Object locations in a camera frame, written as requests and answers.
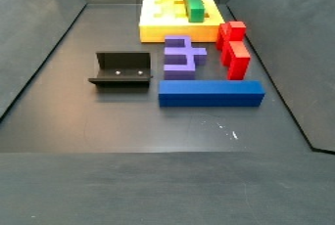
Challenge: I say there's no green rectangular block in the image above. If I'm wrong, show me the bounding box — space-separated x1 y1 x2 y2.
186 0 205 23

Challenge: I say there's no yellow peg board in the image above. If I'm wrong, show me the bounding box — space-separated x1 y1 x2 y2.
139 0 224 43

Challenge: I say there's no red stepped block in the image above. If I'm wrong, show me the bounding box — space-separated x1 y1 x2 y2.
216 21 252 80

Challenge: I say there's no purple cross-shaped block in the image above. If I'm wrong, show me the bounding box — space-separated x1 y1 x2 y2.
163 35 206 80

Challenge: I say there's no blue rectangular block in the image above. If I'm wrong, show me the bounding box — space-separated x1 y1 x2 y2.
158 80 265 107

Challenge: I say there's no black angle bracket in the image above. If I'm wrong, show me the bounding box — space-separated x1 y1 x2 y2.
87 51 151 86

